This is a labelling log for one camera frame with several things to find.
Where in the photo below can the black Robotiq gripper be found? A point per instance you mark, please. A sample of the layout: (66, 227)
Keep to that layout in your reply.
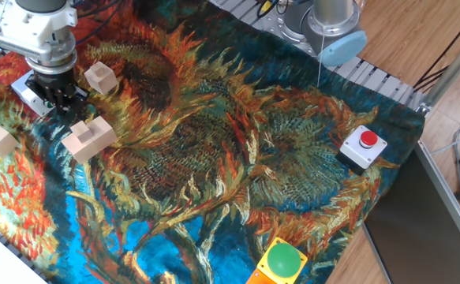
(54, 83)

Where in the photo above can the grey box small green button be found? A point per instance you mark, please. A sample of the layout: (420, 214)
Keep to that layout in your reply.
(24, 94)

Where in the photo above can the yellow box big green button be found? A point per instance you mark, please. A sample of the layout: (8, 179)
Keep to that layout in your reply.
(283, 260)

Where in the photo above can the grey box red button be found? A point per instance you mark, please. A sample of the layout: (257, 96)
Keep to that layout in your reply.
(357, 152)

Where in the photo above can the small wooden block with peg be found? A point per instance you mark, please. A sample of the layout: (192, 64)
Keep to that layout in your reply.
(101, 81)

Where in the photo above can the large notched wooden block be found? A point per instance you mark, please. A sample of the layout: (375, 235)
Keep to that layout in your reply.
(91, 142)

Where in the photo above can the sunflower painting cloth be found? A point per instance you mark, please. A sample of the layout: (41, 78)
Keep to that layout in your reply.
(214, 158)

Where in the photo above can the white paper sheet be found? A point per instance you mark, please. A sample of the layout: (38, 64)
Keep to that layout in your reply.
(1, 260)

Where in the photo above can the yellow connector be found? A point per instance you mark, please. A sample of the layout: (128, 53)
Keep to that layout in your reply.
(265, 7)

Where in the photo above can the white zip tie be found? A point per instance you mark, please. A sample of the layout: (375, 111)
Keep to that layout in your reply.
(321, 55)

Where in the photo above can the dark grey panel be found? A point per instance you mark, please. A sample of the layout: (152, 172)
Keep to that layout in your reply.
(419, 229)

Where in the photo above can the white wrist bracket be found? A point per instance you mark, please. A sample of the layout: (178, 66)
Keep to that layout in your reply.
(36, 27)

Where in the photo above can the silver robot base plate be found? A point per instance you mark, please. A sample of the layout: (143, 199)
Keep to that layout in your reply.
(273, 23)

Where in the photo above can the aluminium frame post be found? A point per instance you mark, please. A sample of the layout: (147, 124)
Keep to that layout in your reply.
(454, 69)

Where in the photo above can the aluminium frame rail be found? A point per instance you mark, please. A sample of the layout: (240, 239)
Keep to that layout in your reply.
(446, 197)

